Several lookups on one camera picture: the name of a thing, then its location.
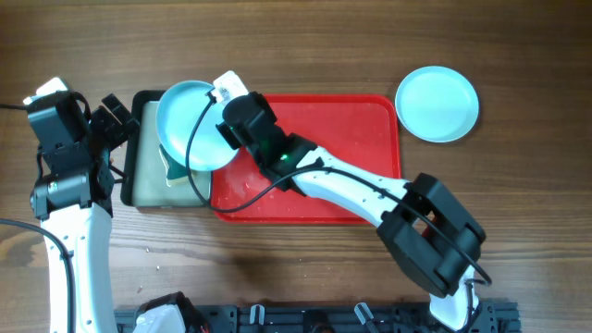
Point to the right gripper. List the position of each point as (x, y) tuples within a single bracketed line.
[(261, 107)]

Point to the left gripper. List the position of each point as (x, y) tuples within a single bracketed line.
[(117, 133)]

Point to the light blue plate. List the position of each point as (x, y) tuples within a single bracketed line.
[(186, 126), (437, 104)]

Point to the green yellow sponge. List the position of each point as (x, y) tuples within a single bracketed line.
[(176, 174)]

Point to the light blue plate front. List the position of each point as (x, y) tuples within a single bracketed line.
[(437, 104)]

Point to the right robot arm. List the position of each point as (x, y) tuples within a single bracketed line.
[(434, 240)]

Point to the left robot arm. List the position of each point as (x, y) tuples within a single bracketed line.
[(72, 202)]

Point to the black water tray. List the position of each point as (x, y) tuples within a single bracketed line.
[(145, 185)]

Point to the red plastic tray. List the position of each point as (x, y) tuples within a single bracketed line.
[(360, 129)]

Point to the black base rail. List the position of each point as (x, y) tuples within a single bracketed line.
[(412, 317)]

